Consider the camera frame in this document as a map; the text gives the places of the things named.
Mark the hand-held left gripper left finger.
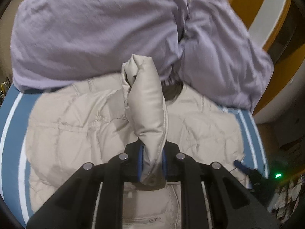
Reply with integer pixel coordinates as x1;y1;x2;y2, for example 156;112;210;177
26;143;146;229

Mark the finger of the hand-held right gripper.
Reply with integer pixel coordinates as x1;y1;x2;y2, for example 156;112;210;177
234;160;256;180

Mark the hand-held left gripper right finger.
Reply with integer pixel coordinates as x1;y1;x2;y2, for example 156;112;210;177
161;143;280;229

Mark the beige puffer jacket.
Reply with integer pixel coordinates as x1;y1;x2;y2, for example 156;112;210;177
24;54;247;229

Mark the patterned cloth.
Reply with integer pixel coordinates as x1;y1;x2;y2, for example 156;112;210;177
272;174;305;217

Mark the blue white striped bed sheet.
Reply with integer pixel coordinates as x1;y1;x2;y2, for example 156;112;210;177
0;86;270;229

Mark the lavender duvet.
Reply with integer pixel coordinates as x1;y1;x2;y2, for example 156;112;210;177
10;0;274;111

